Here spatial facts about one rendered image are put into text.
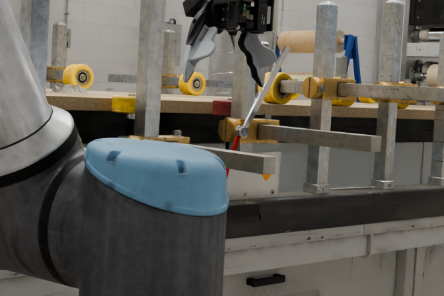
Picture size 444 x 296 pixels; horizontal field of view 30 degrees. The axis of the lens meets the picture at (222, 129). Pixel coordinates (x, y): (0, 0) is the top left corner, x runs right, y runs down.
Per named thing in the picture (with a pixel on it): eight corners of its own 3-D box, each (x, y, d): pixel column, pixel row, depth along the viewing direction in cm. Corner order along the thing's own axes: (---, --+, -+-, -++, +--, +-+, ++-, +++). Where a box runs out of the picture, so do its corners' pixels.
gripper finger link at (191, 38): (185, 37, 123) (215, -7, 125) (179, 38, 124) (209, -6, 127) (205, 58, 125) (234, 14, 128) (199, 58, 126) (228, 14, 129)
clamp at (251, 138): (278, 143, 182) (279, 119, 181) (232, 143, 173) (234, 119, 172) (260, 141, 186) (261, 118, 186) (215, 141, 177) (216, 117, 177)
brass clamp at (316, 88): (357, 101, 197) (358, 79, 197) (318, 99, 188) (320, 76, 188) (337, 100, 202) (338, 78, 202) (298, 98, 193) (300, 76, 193)
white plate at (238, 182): (279, 197, 183) (281, 152, 182) (187, 203, 166) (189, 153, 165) (277, 197, 183) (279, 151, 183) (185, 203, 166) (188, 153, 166)
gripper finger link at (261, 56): (280, 88, 129) (256, 37, 125) (256, 86, 134) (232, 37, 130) (293, 77, 130) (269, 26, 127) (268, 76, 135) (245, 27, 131)
